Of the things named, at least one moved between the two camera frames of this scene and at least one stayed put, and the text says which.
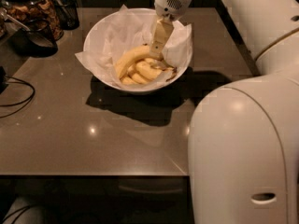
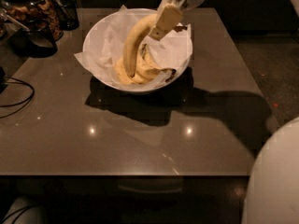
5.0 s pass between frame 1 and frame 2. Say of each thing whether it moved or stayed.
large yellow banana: moved
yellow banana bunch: stayed
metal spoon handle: stayed
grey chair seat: stayed
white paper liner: stayed
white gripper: moved
